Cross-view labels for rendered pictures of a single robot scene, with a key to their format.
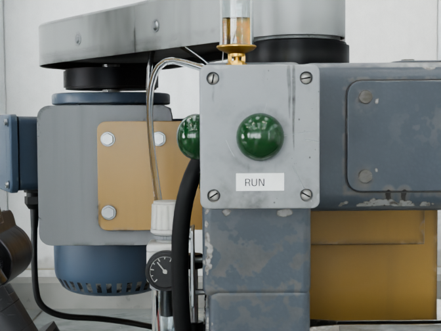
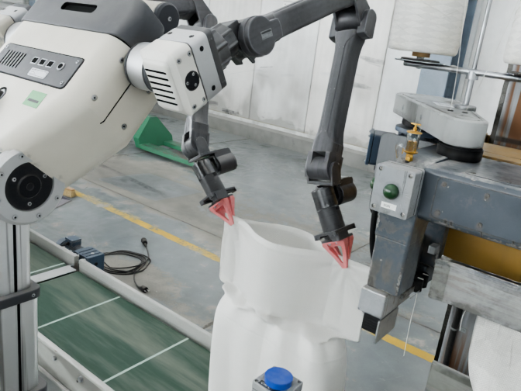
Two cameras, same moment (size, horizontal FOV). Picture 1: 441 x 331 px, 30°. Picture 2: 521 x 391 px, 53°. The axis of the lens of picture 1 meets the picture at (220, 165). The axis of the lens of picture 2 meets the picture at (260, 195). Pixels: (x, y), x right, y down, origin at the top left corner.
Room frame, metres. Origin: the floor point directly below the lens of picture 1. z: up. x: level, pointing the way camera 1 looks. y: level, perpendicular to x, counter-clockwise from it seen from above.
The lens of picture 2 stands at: (-0.37, -0.38, 1.53)
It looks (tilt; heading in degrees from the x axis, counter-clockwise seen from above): 17 degrees down; 36
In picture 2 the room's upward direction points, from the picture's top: 7 degrees clockwise
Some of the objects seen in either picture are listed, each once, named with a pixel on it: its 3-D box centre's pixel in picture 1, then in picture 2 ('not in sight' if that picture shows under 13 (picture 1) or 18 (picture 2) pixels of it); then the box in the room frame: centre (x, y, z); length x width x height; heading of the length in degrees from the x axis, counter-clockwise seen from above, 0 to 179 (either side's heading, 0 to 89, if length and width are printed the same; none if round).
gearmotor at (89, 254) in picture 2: not in sight; (74, 255); (1.04, 1.76, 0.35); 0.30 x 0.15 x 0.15; 90
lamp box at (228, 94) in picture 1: (258, 136); (396, 189); (0.54, -0.02, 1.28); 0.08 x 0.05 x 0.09; 90
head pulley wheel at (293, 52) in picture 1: (296, 58); (459, 150); (0.72, -0.07, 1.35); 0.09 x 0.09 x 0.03
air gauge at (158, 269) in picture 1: (165, 270); not in sight; (0.76, 0.05, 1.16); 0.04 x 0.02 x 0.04; 90
